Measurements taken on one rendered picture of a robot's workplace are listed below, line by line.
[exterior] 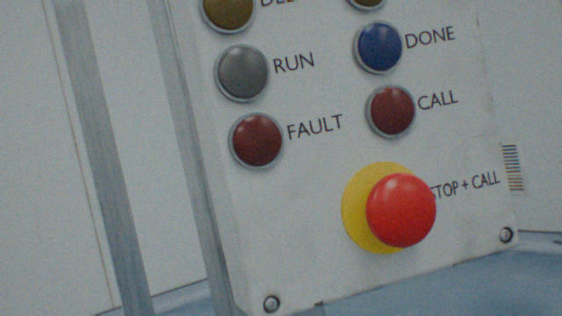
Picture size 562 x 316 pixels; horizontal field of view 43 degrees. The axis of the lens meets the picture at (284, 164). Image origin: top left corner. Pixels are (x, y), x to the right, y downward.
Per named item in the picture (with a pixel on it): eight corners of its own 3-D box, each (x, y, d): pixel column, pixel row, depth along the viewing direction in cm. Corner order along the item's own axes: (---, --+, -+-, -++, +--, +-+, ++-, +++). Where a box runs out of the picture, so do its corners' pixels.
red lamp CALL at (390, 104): (421, 129, 40) (413, 81, 40) (378, 140, 39) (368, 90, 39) (415, 130, 41) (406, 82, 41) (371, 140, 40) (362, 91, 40)
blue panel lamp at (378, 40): (409, 66, 40) (399, 17, 40) (365, 75, 39) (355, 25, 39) (403, 68, 41) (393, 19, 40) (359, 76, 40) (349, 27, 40)
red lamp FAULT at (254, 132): (290, 161, 38) (278, 109, 37) (240, 172, 37) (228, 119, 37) (284, 161, 38) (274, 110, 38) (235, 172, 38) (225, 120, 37)
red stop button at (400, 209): (449, 239, 38) (435, 165, 38) (383, 258, 37) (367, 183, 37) (408, 230, 42) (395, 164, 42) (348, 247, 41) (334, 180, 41)
